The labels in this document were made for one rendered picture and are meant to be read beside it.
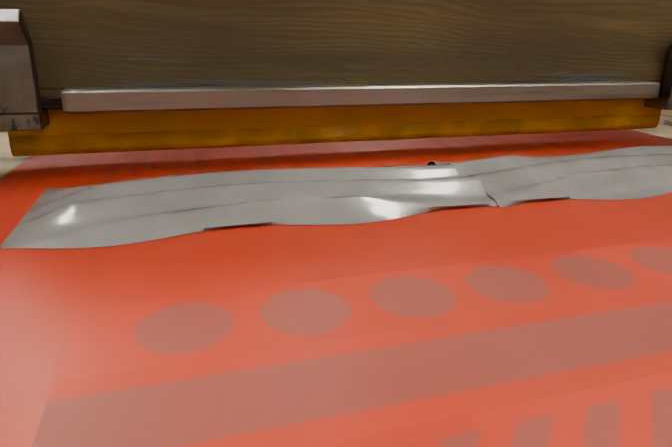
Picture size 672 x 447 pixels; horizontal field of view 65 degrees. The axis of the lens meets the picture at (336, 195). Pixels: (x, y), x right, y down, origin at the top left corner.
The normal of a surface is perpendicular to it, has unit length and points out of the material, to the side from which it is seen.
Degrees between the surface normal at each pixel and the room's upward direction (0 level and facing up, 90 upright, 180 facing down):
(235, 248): 0
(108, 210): 34
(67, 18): 90
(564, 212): 0
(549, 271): 0
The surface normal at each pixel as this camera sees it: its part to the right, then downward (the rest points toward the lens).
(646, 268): 0.01, -0.96
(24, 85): 0.29, 0.29
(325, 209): 0.16, -0.51
